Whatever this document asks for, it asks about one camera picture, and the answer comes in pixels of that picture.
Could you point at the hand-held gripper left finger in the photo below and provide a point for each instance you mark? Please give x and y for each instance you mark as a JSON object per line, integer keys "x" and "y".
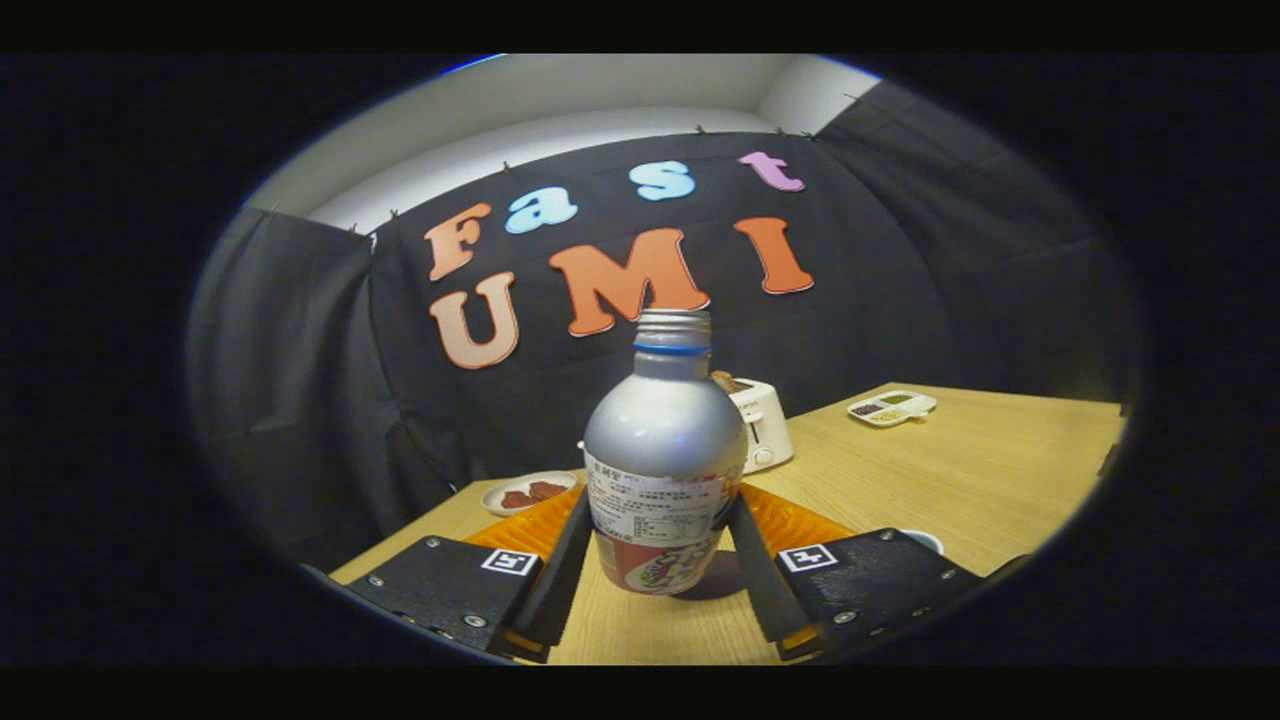
{"x": 555, "y": 590}

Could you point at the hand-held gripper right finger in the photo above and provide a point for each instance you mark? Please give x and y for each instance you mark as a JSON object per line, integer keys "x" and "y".
{"x": 765, "y": 590}

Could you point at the white cup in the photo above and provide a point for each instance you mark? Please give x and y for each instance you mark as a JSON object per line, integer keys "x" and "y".
{"x": 925, "y": 540}

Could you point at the silver juice bottle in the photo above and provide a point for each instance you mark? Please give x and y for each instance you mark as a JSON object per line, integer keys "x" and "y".
{"x": 665, "y": 440}

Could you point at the red meat slices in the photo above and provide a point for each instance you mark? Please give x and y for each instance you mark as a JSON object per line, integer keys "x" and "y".
{"x": 545, "y": 491}

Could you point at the white round plate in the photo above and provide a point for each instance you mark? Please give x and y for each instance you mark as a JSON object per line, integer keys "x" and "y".
{"x": 495, "y": 505}

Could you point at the white toaster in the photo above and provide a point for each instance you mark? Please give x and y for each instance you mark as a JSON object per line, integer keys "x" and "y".
{"x": 768, "y": 425}

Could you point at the toast slice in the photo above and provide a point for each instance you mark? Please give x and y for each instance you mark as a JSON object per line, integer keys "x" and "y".
{"x": 725, "y": 381}

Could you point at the wooden table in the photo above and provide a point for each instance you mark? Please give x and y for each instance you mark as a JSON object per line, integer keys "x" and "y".
{"x": 950, "y": 480}

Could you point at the white divided dish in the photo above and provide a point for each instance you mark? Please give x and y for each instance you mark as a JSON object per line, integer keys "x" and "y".
{"x": 892, "y": 408}

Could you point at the black backdrop cloth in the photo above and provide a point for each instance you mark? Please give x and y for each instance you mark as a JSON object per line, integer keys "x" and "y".
{"x": 330, "y": 400}

